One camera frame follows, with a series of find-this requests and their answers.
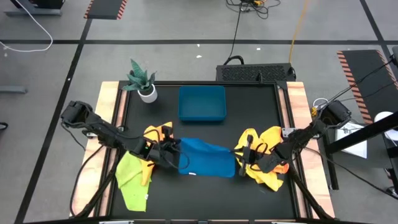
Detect black cable bundle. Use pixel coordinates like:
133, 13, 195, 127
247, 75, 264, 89
226, 0, 280, 19

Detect black power cable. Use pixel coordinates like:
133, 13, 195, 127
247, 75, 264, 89
228, 9, 245, 65

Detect yellow cable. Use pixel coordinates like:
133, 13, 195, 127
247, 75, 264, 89
288, 0, 309, 63

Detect silver mounting plate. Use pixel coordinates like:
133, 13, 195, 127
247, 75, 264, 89
281, 126, 296, 138

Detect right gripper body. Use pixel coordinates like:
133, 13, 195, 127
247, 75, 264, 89
252, 146, 289, 174

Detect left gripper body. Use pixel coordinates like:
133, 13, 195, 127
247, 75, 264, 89
138, 138, 165, 166

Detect grey metal bar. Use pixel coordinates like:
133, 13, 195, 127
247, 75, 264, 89
0, 85, 29, 94

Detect black desktop computer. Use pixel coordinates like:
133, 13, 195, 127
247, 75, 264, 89
30, 0, 66, 9

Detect white paper sheets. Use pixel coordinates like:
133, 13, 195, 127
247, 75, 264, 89
335, 121, 368, 159

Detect black computer case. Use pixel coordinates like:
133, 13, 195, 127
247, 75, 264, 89
216, 63, 297, 83

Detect blue plastic bin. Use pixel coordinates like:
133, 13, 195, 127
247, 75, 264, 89
178, 85, 227, 122

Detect snake plant in white pot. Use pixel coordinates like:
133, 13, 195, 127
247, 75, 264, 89
121, 58, 159, 104

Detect hazard-striped black floor mat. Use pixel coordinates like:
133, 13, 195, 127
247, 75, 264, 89
83, 0, 128, 20
337, 49, 398, 125

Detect black metal beam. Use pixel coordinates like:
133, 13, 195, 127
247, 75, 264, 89
323, 113, 398, 190

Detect wooden side board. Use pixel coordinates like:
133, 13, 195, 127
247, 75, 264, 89
70, 81, 121, 218
285, 81, 336, 218

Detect black aluminium table frame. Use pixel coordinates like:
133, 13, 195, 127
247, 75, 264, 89
99, 80, 312, 224

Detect yellow microfiber towel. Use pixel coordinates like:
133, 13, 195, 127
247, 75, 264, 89
233, 127, 284, 192

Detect white cable coil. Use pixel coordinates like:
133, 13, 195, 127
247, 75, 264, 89
312, 97, 330, 110

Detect long black floor cable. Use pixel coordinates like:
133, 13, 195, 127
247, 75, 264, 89
303, 146, 398, 200

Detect white round object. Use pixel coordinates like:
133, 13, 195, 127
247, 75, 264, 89
374, 111, 398, 141

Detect blue microfiber towel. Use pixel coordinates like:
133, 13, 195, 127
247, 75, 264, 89
177, 137, 236, 179

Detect white floor cable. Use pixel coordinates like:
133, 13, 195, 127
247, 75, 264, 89
0, 0, 53, 53

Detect lime green microfiber towel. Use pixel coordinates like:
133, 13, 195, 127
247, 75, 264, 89
114, 151, 153, 212

